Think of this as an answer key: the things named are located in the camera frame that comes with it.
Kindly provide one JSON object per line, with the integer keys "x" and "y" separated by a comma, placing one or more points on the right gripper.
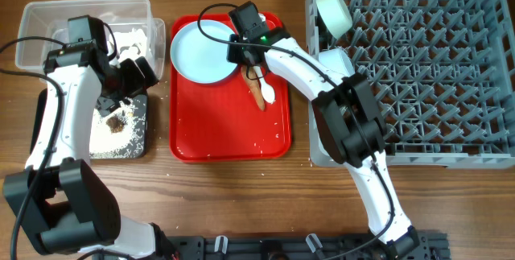
{"x": 231, "y": 55}

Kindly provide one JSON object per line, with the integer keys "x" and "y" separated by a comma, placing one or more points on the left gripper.
{"x": 137, "y": 84}

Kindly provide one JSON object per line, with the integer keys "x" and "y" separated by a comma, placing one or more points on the white napkin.
{"x": 130, "y": 45}

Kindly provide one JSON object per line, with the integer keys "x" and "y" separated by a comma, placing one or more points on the brown food scrap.
{"x": 115, "y": 123}

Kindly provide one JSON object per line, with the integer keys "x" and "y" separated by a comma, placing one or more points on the large white plate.
{"x": 198, "y": 58}

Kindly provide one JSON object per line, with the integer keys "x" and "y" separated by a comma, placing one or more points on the light blue rice bowl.
{"x": 337, "y": 61}

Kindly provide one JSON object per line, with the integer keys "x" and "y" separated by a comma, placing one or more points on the mint green bowl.
{"x": 335, "y": 15}

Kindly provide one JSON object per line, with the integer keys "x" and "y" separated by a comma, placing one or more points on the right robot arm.
{"x": 350, "y": 125}

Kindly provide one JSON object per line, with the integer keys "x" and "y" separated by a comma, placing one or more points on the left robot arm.
{"x": 58, "y": 200}

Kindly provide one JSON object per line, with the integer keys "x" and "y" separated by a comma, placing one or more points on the grey dishwasher rack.
{"x": 442, "y": 72}

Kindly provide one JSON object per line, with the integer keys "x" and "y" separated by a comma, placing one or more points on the white plastic spoon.
{"x": 267, "y": 90}

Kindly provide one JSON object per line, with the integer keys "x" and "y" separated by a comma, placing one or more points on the clear plastic bin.
{"x": 50, "y": 19}

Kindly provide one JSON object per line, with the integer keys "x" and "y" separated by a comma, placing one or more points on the black plastic tray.
{"x": 137, "y": 131}

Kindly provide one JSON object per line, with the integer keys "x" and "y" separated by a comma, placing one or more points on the red serving tray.
{"x": 221, "y": 121}

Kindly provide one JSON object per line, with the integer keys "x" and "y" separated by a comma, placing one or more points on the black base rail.
{"x": 256, "y": 248}

